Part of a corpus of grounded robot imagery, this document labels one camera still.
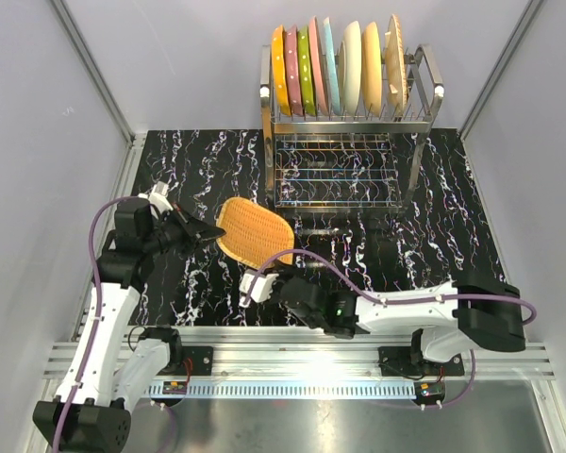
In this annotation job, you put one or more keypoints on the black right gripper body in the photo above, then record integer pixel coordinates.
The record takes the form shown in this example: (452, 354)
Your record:
(314, 324)

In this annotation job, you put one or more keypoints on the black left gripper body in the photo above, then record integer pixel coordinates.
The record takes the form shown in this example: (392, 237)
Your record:
(167, 236)

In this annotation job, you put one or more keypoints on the tan plates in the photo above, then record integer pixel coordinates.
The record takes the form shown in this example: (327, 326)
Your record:
(252, 233)

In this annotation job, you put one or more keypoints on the yellow-green dotted scalloped plate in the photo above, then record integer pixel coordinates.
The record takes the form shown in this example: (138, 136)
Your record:
(305, 72)

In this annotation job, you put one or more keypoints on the beige blue leaf plate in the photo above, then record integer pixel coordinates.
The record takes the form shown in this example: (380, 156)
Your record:
(331, 69)

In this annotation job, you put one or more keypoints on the orange dotted scalloped plate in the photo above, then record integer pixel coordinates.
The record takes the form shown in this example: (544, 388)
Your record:
(279, 70)

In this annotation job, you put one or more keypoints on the pink dotted scalloped plate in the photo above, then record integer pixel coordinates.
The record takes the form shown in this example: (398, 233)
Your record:
(292, 72)

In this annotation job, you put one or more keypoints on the beige pink leaf plate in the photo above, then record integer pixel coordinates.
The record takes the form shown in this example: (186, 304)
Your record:
(318, 71)

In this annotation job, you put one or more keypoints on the cream white round plate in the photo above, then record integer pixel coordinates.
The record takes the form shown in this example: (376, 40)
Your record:
(350, 66)

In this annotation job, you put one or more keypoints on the yellow-orange round plate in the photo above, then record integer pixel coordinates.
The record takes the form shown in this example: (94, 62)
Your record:
(371, 72)

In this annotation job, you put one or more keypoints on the woven square plate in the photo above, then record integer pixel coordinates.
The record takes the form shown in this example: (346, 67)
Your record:
(394, 60)

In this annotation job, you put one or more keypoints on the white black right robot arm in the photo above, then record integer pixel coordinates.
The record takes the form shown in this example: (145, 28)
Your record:
(471, 312)

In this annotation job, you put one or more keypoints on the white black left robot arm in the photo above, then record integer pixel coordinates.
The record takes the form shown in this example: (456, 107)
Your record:
(91, 410)

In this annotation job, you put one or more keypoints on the stainless steel dish rack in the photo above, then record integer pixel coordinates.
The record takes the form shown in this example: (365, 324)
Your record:
(366, 163)

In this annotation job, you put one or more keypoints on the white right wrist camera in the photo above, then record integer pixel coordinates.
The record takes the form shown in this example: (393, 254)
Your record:
(256, 288)

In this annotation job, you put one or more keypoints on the white slotted cable duct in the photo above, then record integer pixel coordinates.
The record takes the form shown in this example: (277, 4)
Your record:
(254, 389)

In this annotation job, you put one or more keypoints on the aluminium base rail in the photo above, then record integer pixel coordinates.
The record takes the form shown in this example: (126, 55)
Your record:
(303, 353)

